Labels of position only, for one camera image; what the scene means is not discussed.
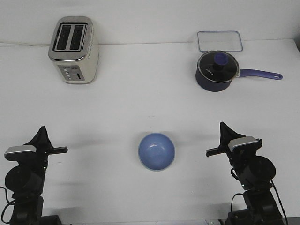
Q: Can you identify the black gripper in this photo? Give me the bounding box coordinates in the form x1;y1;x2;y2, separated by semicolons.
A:
205;122;263;169
21;126;68;169

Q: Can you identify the blue bowl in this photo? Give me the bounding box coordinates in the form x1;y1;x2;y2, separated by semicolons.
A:
138;133;175;171

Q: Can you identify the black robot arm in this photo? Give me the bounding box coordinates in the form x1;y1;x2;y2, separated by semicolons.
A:
206;122;288;225
4;126;68;225

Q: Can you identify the dark blue saucepan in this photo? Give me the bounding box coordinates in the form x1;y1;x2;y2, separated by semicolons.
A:
195;51;283;92

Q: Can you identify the glass pot lid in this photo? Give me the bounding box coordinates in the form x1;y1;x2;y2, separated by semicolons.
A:
198;51;239;83

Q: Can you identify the clear blue-rimmed container lid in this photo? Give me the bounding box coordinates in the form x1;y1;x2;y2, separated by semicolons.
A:
197;30;243;53

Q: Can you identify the cream and steel toaster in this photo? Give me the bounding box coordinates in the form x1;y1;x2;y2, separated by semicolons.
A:
48;16;99;84

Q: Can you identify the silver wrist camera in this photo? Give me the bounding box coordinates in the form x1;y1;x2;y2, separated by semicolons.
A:
228;136;258;152
4;145;37;161

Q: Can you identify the black cable at left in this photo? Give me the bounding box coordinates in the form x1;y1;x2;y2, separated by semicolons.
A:
0;186;17;225

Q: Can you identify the white toaster power cord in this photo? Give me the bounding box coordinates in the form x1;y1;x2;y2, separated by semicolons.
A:
0;41;51;46

